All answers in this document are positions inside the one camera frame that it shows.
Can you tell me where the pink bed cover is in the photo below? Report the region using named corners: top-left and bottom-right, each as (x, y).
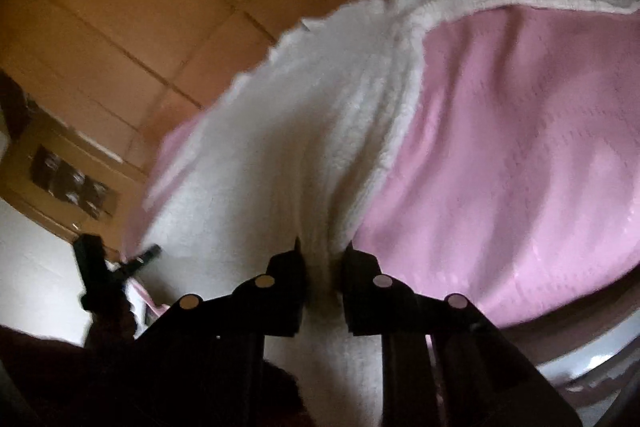
top-left (119, 0), bottom-right (640, 348)

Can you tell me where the wooden shelf unit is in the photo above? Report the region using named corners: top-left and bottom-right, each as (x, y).
top-left (1, 74), bottom-right (145, 261)

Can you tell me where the white knitted sweater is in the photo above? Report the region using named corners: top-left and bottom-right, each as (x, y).
top-left (134, 0), bottom-right (640, 427)

